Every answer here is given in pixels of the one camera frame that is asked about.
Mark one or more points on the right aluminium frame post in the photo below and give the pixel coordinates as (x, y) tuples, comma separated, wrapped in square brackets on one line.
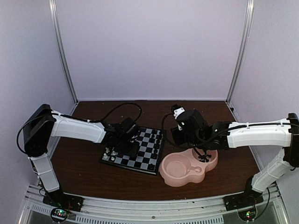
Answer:
[(242, 50)]

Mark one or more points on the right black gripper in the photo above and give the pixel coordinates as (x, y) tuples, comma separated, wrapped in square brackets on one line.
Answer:
[(178, 140)]

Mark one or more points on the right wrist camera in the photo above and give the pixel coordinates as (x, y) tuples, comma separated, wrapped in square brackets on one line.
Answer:
[(177, 110)]

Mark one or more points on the pile of black chess pieces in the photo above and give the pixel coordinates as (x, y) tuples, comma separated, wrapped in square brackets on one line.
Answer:
[(204, 158)]

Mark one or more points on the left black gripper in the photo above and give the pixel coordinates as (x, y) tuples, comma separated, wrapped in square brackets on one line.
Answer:
[(134, 151)]

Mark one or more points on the pink double pet bowl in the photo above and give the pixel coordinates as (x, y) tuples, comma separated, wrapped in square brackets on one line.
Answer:
[(179, 169)]

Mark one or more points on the black rook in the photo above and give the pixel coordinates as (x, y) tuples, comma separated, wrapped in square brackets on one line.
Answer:
[(152, 166)]

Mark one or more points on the black and white chessboard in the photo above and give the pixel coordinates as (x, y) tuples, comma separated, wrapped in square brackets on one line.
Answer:
[(145, 156)]

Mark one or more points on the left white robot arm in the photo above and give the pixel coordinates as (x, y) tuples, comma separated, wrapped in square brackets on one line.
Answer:
[(46, 123)]

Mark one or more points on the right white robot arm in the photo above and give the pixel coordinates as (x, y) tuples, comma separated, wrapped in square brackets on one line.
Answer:
[(283, 133)]

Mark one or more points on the left aluminium frame post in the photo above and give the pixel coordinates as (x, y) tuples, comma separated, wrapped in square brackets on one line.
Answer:
[(61, 51)]

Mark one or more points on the aluminium frame post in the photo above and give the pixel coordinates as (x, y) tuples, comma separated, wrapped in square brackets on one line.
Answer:
[(61, 51), (242, 50)]

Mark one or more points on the front aluminium rail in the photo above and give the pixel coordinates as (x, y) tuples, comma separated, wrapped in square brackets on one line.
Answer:
[(209, 210)]

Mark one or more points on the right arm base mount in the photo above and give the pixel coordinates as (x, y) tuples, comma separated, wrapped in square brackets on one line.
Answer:
[(242, 200)]

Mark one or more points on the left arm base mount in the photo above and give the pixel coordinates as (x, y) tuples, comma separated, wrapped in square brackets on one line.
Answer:
[(65, 201)]

